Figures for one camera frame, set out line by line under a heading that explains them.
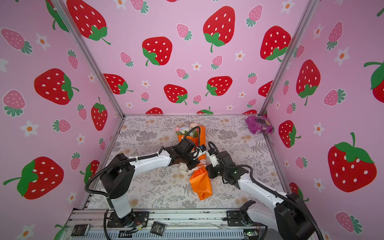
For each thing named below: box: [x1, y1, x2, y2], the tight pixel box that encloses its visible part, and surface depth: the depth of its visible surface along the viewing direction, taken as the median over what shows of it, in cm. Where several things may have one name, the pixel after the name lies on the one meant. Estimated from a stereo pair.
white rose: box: [179, 126, 190, 135], surface depth 106 cm
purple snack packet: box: [245, 116, 274, 135], surface depth 109 cm
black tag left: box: [71, 224, 90, 237], surface depth 71 cm
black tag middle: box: [150, 220, 168, 237], surface depth 71 cm
